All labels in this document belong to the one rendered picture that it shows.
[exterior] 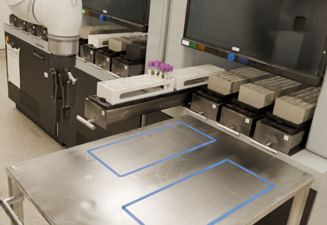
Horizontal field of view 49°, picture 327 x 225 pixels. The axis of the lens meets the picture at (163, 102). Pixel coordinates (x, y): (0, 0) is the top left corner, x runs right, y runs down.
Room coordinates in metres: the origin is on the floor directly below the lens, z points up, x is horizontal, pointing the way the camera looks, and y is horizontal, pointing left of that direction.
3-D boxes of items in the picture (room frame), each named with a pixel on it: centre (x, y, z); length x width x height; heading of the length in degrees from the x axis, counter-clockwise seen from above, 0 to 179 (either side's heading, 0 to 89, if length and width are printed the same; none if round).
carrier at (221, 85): (1.38, -0.22, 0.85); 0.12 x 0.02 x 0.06; 46
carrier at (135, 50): (1.77, 0.17, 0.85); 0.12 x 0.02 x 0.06; 45
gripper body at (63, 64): (1.06, 0.32, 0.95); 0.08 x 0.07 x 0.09; 45
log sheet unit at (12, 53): (2.65, 1.20, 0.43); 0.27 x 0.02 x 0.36; 45
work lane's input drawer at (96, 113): (1.37, 0.01, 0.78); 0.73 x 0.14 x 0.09; 135
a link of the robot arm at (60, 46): (1.06, 0.32, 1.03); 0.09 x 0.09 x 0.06
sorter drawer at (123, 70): (1.94, 0.01, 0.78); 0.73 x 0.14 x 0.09; 135
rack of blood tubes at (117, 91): (1.27, 0.10, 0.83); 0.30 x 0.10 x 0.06; 135
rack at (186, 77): (1.50, -0.12, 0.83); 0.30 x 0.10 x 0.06; 135
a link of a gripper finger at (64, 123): (1.04, 0.30, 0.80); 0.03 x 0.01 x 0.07; 135
